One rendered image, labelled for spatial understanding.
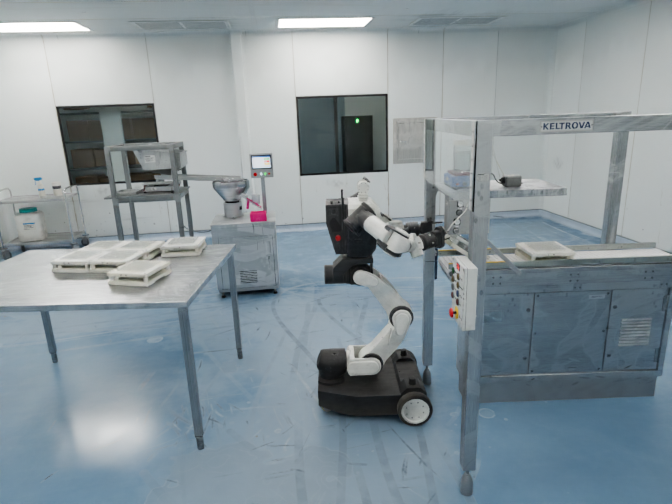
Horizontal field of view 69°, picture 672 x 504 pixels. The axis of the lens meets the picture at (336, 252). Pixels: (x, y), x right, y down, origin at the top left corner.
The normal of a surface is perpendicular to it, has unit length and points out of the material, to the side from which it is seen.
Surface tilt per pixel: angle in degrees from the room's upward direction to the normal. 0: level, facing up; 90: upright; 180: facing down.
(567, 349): 90
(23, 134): 90
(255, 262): 90
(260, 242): 90
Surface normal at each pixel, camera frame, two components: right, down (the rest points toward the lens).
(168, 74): 0.13, 0.26
